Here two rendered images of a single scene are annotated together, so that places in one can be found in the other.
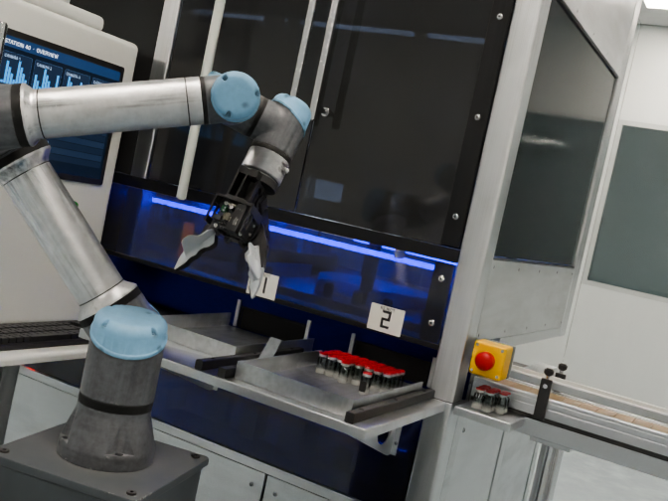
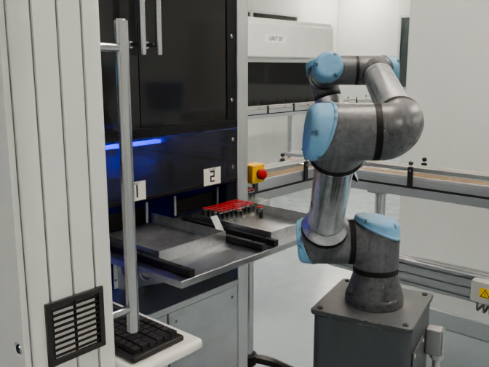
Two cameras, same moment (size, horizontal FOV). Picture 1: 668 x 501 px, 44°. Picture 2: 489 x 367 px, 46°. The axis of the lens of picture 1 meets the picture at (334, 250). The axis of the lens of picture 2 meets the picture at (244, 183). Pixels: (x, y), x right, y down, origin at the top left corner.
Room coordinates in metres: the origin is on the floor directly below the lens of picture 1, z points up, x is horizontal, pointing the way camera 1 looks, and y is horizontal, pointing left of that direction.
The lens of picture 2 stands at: (1.30, 1.77, 1.40)
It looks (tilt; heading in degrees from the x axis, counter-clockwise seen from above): 11 degrees down; 284
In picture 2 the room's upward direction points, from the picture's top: straight up
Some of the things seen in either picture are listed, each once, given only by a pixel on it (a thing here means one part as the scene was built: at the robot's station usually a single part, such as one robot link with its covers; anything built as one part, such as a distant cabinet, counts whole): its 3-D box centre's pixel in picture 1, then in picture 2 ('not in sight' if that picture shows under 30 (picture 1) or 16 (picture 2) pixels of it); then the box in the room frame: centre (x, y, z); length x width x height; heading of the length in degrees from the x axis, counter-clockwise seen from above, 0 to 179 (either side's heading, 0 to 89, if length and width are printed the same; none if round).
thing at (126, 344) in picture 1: (125, 352); (373, 240); (1.32, 0.29, 0.96); 0.13 x 0.12 x 0.14; 11
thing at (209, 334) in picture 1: (231, 334); (155, 235); (1.96, 0.20, 0.90); 0.34 x 0.26 x 0.04; 152
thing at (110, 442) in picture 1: (110, 423); (374, 282); (1.31, 0.29, 0.84); 0.15 x 0.15 x 0.10
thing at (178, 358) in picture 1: (272, 368); (211, 236); (1.82, 0.08, 0.87); 0.70 x 0.48 x 0.02; 62
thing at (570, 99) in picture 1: (563, 153); not in sight; (2.23, -0.54, 1.50); 0.85 x 0.01 x 0.59; 152
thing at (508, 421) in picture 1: (491, 415); (246, 202); (1.82, -0.41, 0.87); 0.14 x 0.13 x 0.02; 152
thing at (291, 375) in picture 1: (333, 380); (255, 219); (1.71, -0.05, 0.90); 0.34 x 0.26 x 0.04; 152
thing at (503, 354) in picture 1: (491, 359); (252, 172); (1.79, -0.38, 0.99); 0.08 x 0.07 x 0.07; 152
